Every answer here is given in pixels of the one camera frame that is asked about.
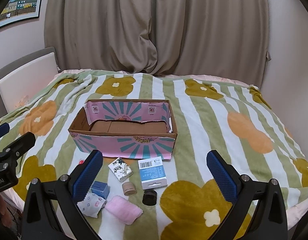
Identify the white patterned sock bundle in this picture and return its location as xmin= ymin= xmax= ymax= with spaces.
xmin=77 ymin=192 xmax=107 ymax=218

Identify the pink folded towel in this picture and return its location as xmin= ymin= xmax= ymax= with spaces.
xmin=105 ymin=195 xmax=143 ymax=225

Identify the white floral tissue pack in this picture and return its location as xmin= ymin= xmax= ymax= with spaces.
xmin=108 ymin=157 xmax=133 ymax=182

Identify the small blue box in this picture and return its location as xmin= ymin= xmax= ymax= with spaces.
xmin=91 ymin=181 xmax=109 ymax=199

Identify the striped floral blanket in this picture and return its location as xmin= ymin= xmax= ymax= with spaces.
xmin=0 ymin=69 xmax=308 ymax=240

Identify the framed houses picture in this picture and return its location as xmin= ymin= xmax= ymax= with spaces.
xmin=0 ymin=0 xmax=42 ymax=29

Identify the black round jar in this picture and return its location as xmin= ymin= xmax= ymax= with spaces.
xmin=142 ymin=189 xmax=157 ymax=206

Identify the beige curtain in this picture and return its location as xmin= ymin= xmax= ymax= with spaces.
xmin=44 ymin=0 xmax=269 ymax=86

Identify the beige round jar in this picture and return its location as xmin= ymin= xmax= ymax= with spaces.
xmin=122 ymin=181 xmax=137 ymax=196

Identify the pink teal cardboard box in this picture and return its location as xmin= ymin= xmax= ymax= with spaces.
xmin=68 ymin=99 xmax=177 ymax=160

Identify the white blue barcode box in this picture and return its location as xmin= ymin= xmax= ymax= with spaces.
xmin=138 ymin=157 xmax=168 ymax=190

